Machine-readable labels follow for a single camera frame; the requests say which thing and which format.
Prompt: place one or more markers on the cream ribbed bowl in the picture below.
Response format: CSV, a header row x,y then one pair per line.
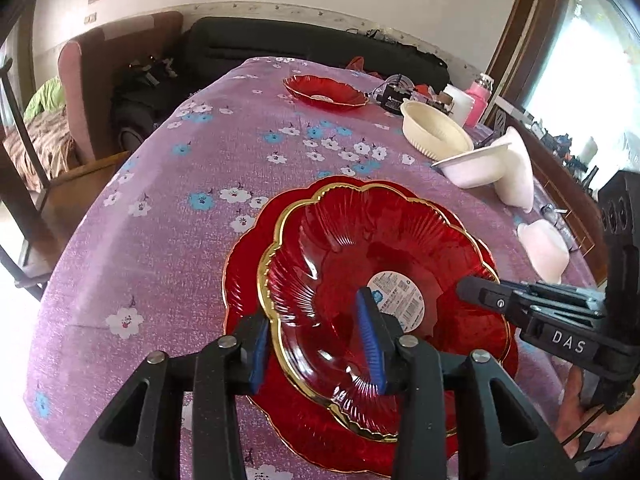
x,y
430,130

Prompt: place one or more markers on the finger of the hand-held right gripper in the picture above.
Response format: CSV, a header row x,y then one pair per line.
x,y
487,296

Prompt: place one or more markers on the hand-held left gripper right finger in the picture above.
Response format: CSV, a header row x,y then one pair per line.
x,y
370,340

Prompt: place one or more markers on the black bag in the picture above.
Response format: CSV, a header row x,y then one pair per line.
x,y
145,105

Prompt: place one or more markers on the dark wooden chair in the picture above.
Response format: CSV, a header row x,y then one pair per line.
x,y
75,172

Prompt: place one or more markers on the green cloth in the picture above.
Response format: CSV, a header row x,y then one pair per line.
x,y
45,97

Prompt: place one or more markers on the pink armchair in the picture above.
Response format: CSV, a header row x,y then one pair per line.
x,y
80,100

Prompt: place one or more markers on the red glass bowl gold rim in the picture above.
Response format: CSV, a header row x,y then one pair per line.
x,y
340,270

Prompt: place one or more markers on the black power adapter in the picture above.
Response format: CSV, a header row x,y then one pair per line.
x,y
395,100

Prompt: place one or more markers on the large red glass plate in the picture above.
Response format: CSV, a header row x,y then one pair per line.
x,y
250,270

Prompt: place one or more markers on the small red glass plate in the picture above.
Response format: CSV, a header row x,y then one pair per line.
x,y
325,87

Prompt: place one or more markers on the black sofa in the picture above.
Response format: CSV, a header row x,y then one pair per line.
x,y
280,40

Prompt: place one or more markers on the white plastic jar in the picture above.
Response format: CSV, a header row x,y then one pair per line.
x,y
462,105

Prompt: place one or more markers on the white paper bowl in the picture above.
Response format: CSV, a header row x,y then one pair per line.
x,y
517,175
475,172
545,252

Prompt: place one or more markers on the person's right hand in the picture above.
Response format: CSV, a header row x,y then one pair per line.
x,y
572,410

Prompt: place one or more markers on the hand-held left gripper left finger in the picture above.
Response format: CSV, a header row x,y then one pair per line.
x,y
257,355

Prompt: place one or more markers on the brown patterned blanket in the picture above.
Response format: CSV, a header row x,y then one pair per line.
x,y
35,145

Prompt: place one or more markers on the pink water bottle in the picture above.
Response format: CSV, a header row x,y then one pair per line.
x,y
477,105

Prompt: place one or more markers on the purple floral tablecloth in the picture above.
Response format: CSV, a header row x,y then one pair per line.
x,y
175,240

